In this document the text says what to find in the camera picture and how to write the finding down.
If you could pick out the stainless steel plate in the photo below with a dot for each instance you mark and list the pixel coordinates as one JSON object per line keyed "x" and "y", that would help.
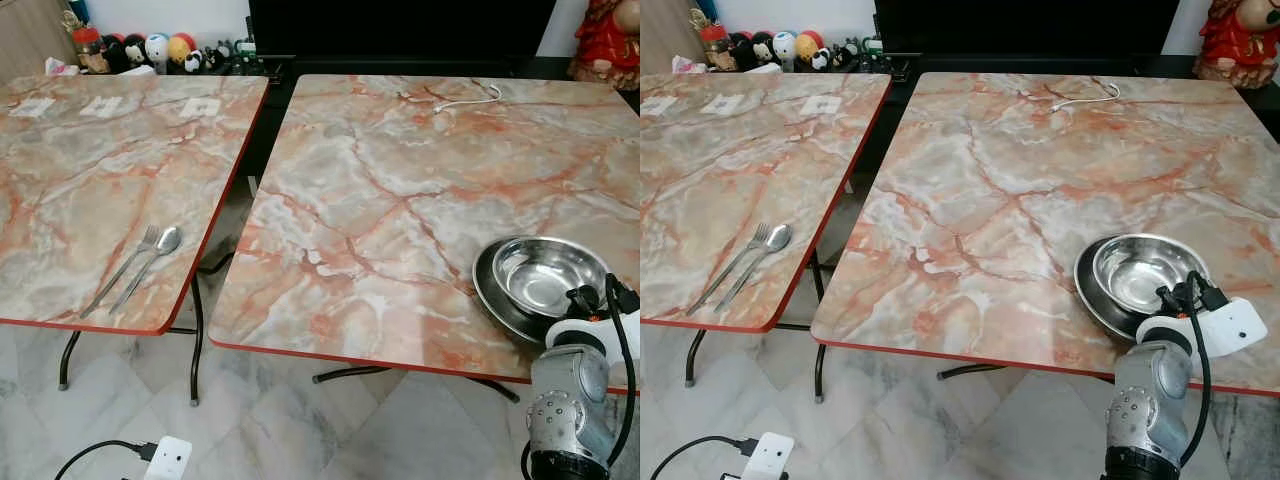
{"x": 1085, "y": 290}
{"x": 485, "y": 290}

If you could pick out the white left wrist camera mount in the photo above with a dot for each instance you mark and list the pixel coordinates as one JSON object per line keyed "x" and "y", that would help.
{"x": 170, "y": 460}
{"x": 770, "y": 458}

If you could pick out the black television screen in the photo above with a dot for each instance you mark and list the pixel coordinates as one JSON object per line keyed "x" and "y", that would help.
{"x": 1020, "y": 25}
{"x": 400, "y": 25}

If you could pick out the marble pattern folding table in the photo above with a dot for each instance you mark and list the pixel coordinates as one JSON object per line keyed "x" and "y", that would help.
{"x": 400, "y": 200}
{"x": 720, "y": 180}
{"x": 1000, "y": 200}
{"x": 100, "y": 180}

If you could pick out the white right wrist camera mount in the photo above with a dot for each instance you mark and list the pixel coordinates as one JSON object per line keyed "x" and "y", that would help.
{"x": 585, "y": 332}
{"x": 1230, "y": 328}

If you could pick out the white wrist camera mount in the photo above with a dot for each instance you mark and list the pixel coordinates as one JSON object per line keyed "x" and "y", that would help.
{"x": 770, "y": 458}
{"x": 585, "y": 332}
{"x": 1230, "y": 328}
{"x": 170, "y": 460}

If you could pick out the light wooden cabinet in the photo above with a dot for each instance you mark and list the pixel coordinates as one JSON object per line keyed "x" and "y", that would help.
{"x": 665, "y": 30}
{"x": 30, "y": 35}

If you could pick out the stainless steel bowl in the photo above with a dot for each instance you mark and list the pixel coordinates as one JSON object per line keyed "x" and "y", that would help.
{"x": 1135, "y": 270}
{"x": 540, "y": 275}

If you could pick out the pink crumpled packet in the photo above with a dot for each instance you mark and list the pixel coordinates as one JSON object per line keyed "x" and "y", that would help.
{"x": 688, "y": 65}
{"x": 62, "y": 67}

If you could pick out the red figurine statue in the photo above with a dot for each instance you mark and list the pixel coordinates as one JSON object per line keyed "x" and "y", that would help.
{"x": 610, "y": 45}
{"x": 1240, "y": 40}

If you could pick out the orange round plush doll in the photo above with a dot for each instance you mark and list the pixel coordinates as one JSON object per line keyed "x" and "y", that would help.
{"x": 808, "y": 44}
{"x": 181, "y": 47}

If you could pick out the white round plush doll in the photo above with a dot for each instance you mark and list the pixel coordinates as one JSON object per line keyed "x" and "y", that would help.
{"x": 784, "y": 45}
{"x": 157, "y": 48}

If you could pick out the small panda plush doll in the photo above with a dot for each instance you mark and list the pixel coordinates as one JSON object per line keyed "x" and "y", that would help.
{"x": 194, "y": 62}
{"x": 821, "y": 59}

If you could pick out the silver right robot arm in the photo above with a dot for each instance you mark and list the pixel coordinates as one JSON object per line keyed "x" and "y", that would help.
{"x": 570, "y": 400}
{"x": 1150, "y": 400}

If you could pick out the white paper label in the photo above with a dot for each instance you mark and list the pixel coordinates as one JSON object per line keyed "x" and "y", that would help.
{"x": 202, "y": 108}
{"x": 658, "y": 105}
{"x": 32, "y": 107}
{"x": 822, "y": 105}
{"x": 722, "y": 104}

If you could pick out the silver metal fork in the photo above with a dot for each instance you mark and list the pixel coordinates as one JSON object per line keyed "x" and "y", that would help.
{"x": 125, "y": 268}
{"x": 735, "y": 262}

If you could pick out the silver metal spoon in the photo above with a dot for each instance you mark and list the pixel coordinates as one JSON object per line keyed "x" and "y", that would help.
{"x": 165, "y": 240}
{"x": 777, "y": 237}

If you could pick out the black round plush doll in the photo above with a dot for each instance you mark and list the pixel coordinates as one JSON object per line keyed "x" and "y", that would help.
{"x": 133, "y": 48}
{"x": 760, "y": 46}

